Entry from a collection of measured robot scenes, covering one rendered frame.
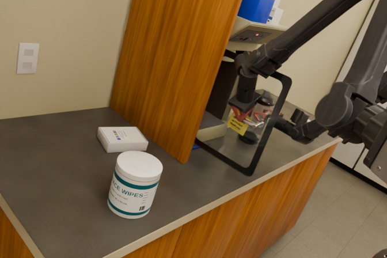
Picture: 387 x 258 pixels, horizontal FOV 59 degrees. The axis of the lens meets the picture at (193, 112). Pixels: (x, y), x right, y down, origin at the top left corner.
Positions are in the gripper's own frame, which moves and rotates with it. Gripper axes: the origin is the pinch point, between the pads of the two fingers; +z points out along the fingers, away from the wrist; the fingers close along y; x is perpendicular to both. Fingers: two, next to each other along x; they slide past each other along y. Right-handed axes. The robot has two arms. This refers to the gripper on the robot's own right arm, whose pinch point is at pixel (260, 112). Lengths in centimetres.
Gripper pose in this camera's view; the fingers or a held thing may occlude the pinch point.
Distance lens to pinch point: 166.7
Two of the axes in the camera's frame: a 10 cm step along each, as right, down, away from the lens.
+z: -7.1, -4.5, 5.4
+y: -6.5, 1.1, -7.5
